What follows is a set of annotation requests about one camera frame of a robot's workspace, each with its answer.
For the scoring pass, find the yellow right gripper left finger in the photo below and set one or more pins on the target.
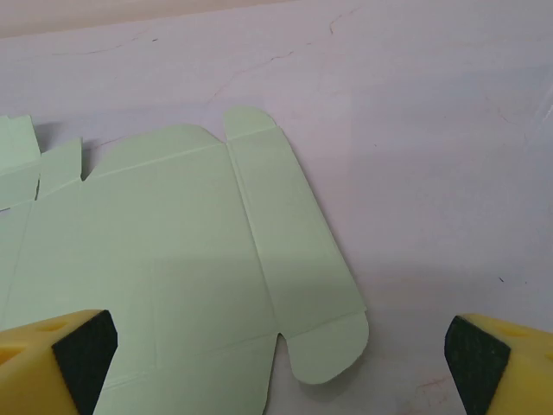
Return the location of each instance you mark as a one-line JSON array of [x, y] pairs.
[[30, 367]]

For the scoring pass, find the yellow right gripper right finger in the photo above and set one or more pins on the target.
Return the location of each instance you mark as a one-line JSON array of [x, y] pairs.
[[518, 367]]

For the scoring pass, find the light green paper box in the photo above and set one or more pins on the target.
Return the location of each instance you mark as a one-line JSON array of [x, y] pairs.
[[173, 242]]

